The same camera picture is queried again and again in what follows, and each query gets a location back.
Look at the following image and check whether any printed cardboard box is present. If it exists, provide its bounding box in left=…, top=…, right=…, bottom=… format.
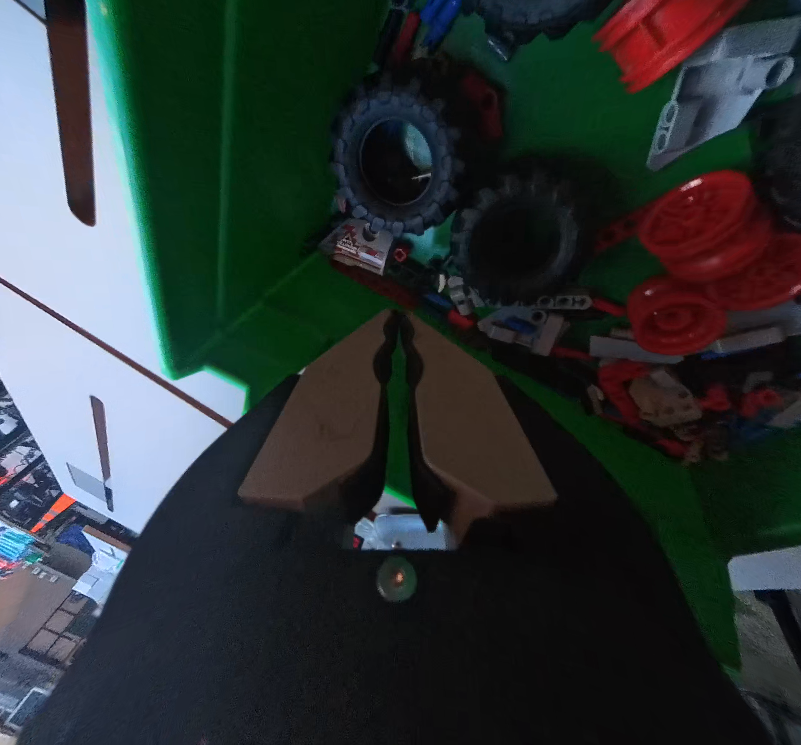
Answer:
left=0, top=526, right=134, bottom=724

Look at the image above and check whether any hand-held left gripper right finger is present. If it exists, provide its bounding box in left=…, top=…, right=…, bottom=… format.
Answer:
left=399, top=313, right=559, bottom=540

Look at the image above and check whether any green plastic bin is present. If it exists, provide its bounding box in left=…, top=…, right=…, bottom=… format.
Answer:
left=74, top=0, right=801, bottom=678

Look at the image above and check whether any white drawer cabinet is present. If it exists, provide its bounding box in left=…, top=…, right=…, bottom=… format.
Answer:
left=0, top=0, right=251, bottom=538

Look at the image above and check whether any large grey lego connector piece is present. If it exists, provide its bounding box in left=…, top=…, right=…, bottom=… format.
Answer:
left=646, top=18, right=801, bottom=171

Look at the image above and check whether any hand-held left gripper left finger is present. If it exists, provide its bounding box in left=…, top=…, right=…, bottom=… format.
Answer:
left=238, top=310, right=394, bottom=522

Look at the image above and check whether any red lego wheel rim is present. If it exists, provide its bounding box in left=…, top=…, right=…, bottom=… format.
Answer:
left=627, top=275, right=731, bottom=356
left=593, top=0, right=766, bottom=93
left=706, top=230, right=801, bottom=313
left=637, top=169, right=776, bottom=284

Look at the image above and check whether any pile of small lego pieces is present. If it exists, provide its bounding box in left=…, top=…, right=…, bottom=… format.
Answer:
left=318, top=218, right=801, bottom=465

